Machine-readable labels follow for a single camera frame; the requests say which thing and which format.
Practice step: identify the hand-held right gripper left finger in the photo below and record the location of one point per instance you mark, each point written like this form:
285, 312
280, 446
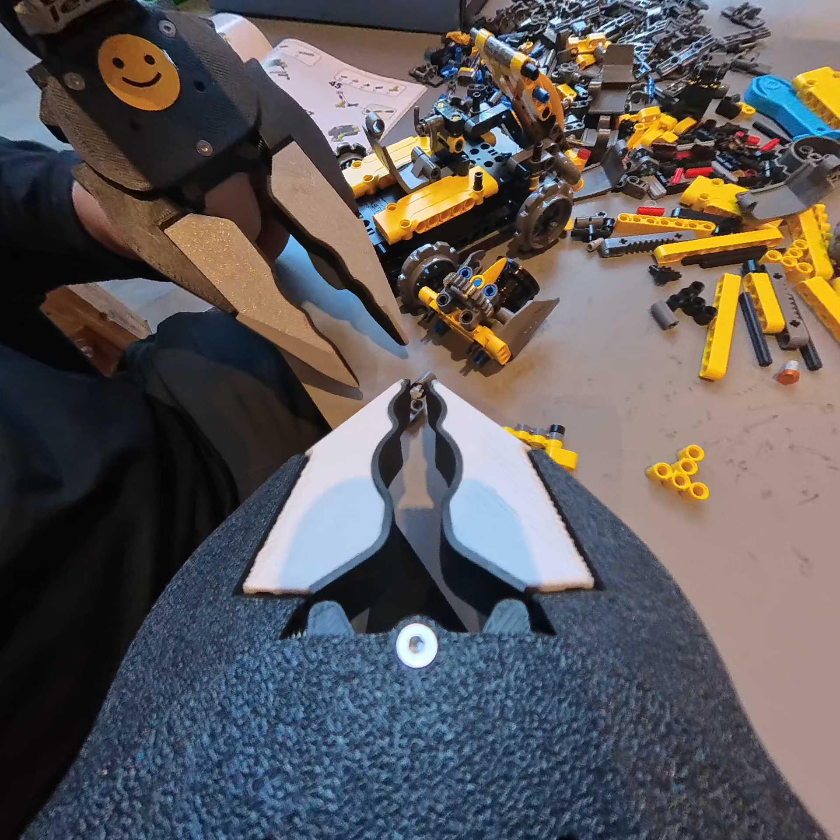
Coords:
322, 519

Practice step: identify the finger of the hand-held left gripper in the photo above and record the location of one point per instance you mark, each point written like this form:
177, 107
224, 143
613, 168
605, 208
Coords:
328, 223
250, 282

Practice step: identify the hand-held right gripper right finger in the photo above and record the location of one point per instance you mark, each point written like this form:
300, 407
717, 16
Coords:
519, 519

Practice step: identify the small yellow toy beam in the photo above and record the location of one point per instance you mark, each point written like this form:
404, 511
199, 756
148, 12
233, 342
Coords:
545, 446

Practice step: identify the white instruction booklet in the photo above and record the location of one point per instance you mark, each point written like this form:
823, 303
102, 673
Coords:
341, 85

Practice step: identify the thin grey axle rod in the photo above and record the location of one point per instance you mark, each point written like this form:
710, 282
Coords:
420, 390

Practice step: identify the small yellow angled connector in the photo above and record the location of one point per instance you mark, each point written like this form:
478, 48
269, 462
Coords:
680, 473

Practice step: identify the pile of toy parts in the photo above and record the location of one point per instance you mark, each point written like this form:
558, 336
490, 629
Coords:
709, 171

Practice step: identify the grey desk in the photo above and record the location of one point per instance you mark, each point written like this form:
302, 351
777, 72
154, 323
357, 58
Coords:
683, 604

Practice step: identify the person's left hand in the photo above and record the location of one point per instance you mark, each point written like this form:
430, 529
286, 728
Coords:
99, 223

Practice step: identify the yellow black toy vehicle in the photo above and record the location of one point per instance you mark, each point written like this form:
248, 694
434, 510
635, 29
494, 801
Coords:
446, 184

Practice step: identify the yellow grey wheel assembly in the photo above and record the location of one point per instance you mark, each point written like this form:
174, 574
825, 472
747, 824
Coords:
473, 309

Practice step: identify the dark blue cardboard box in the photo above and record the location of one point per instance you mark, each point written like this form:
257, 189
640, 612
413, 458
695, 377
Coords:
368, 11

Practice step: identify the person's black top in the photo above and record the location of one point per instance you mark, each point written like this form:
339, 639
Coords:
92, 525

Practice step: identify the blue brick separator tool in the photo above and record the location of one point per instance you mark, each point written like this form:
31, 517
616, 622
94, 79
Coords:
788, 105

